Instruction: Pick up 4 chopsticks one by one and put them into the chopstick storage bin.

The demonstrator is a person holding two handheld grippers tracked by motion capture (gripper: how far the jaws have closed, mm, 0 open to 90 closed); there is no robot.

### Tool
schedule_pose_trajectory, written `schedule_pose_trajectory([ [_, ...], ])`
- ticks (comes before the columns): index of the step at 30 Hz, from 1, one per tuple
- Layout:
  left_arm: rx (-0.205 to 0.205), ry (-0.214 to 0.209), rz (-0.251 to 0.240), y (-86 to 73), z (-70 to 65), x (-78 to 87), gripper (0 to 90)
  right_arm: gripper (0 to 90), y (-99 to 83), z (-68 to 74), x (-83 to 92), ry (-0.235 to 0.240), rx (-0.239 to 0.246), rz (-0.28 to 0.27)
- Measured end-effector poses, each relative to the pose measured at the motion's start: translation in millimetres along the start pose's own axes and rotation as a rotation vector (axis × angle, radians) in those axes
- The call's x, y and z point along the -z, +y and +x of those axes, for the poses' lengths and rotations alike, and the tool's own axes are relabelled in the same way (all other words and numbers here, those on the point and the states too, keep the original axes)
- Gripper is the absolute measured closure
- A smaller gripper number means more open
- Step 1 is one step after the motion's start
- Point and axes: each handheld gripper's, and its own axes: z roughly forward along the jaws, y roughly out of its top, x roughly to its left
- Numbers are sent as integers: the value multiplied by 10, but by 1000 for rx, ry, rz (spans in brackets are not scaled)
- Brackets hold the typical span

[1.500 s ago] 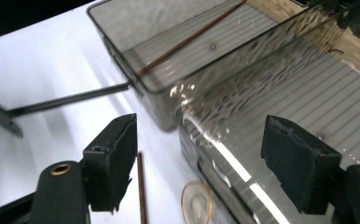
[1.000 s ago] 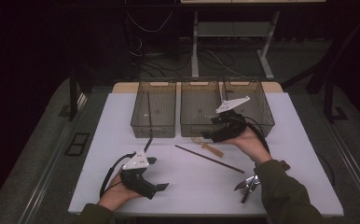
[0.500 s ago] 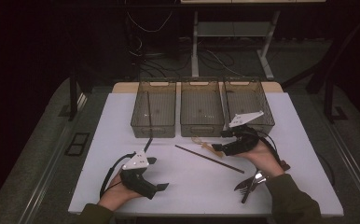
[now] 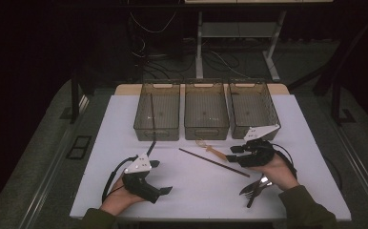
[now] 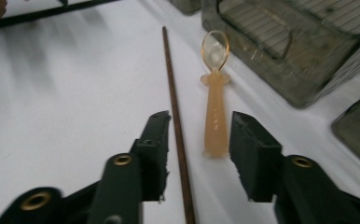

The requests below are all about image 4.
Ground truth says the dark-handled metal fork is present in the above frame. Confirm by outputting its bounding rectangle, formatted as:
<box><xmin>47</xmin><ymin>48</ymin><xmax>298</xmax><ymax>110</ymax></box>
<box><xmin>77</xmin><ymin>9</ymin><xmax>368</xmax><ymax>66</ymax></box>
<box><xmin>243</xmin><ymin>185</ymin><xmax>262</xmax><ymax>200</ymax></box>

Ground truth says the left hand-held gripper black cable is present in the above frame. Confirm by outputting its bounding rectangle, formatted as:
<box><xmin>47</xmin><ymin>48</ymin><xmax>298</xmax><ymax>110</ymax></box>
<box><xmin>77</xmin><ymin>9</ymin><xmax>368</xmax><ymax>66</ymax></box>
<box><xmin>101</xmin><ymin>155</ymin><xmax>138</xmax><ymax>204</ymax></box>

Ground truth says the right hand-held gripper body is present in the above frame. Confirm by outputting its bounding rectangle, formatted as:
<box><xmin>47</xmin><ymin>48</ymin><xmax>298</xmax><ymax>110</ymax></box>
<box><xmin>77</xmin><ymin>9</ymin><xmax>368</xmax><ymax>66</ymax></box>
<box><xmin>238</xmin><ymin>124</ymin><xmax>281</xmax><ymax>169</ymax></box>

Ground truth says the metal rail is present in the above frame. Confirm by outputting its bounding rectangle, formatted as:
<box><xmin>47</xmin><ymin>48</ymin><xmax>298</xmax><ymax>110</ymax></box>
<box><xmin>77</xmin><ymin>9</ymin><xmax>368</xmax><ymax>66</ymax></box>
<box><xmin>331</xmin><ymin>123</ymin><xmax>368</xmax><ymax>218</ymax></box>
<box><xmin>19</xmin><ymin>94</ymin><xmax>90</xmax><ymax>229</ymax></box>

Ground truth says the person's left hand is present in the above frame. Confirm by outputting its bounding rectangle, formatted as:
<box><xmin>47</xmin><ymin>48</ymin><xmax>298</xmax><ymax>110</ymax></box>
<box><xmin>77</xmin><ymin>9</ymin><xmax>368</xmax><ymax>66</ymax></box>
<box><xmin>99</xmin><ymin>173</ymin><xmax>147</xmax><ymax>218</ymax></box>

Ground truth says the hanging white cable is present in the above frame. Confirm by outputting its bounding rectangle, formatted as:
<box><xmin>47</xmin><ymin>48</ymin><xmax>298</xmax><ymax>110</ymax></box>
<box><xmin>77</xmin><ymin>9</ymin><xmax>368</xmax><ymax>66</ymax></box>
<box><xmin>129</xmin><ymin>10</ymin><xmax>178</xmax><ymax>34</ymax></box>

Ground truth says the dark wooden chopstick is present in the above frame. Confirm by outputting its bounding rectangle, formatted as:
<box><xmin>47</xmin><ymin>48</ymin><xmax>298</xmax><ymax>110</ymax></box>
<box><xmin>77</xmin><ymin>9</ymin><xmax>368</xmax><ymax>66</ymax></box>
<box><xmin>146</xmin><ymin>93</ymin><xmax>157</xmax><ymax>157</ymax></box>
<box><xmin>177</xmin><ymin>147</ymin><xmax>252</xmax><ymax>178</ymax></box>

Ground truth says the pale floor cable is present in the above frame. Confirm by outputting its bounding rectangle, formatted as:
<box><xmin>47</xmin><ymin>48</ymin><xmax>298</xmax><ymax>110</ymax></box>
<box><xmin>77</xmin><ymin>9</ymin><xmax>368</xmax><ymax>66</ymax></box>
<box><xmin>209</xmin><ymin>49</ymin><xmax>253</xmax><ymax>79</ymax></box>

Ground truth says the grey metal desk frame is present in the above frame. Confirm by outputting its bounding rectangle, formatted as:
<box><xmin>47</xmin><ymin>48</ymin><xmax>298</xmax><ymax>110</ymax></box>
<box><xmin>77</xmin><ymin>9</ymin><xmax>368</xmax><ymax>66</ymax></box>
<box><xmin>194</xmin><ymin>10</ymin><xmax>287</xmax><ymax>83</ymax></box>

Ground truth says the right hand-held gripper black cable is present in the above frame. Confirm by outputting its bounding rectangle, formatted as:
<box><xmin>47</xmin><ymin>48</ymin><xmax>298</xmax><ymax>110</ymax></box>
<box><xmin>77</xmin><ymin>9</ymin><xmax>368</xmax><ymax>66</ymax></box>
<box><xmin>269</xmin><ymin>142</ymin><xmax>298</xmax><ymax>179</ymax></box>

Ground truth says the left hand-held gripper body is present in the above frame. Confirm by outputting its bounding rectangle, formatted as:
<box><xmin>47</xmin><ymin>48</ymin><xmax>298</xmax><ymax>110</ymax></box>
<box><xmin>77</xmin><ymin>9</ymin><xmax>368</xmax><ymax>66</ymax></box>
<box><xmin>121</xmin><ymin>153</ymin><xmax>162</xmax><ymax>204</ymax></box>

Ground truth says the smoky transparent plastic bin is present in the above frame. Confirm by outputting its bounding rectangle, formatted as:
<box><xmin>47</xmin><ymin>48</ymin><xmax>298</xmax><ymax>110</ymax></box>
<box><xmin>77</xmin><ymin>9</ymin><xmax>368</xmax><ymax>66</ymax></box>
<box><xmin>133</xmin><ymin>79</ymin><xmax>181</xmax><ymax>142</ymax></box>
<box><xmin>183</xmin><ymin>78</ymin><xmax>230</xmax><ymax>141</ymax></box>
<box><xmin>227</xmin><ymin>78</ymin><xmax>281</xmax><ymax>140</ymax></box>

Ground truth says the black stand post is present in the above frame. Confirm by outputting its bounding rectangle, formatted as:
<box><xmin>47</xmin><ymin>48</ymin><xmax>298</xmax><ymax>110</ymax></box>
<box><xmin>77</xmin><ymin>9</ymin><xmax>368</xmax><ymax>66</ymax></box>
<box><xmin>330</xmin><ymin>80</ymin><xmax>358</xmax><ymax>126</ymax></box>

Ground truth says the hand-held gripper black cable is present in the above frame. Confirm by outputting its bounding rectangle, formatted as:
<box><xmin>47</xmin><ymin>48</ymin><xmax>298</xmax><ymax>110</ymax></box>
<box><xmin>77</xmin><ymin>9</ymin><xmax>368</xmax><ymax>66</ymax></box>
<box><xmin>269</xmin><ymin>142</ymin><xmax>298</xmax><ymax>179</ymax></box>
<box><xmin>101</xmin><ymin>155</ymin><xmax>138</xmax><ymax>204</ymax></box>

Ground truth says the person's right hand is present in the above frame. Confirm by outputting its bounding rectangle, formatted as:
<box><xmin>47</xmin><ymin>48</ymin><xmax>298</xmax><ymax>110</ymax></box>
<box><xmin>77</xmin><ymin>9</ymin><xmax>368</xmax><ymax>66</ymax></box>
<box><xmin>250</xmin><ymin>152</ymin><xmax>300</xmax><ymax>192</ymax></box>

